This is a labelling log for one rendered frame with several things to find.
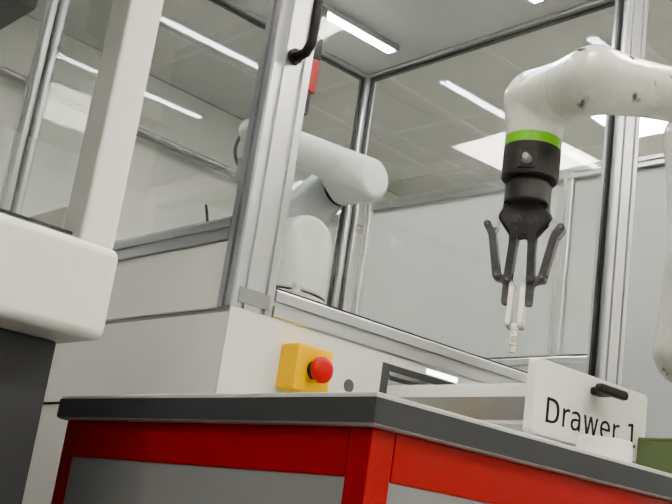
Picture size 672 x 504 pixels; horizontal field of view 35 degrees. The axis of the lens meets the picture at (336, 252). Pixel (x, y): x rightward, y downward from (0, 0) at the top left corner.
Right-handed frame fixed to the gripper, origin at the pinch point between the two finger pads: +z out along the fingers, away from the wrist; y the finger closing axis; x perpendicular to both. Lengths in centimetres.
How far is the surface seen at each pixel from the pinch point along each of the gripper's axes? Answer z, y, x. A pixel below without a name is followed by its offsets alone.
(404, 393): 14.2, -18.0, 7.3
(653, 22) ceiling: -178, 4, 237
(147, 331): 11, -58, -9
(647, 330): -42, 12, 191
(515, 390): 13.9, 1.8, -4.3
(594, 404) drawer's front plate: 13.5, 12.7, 4.1
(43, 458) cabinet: 32, -81, 4
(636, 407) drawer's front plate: 11.8, 18.4, 13.9
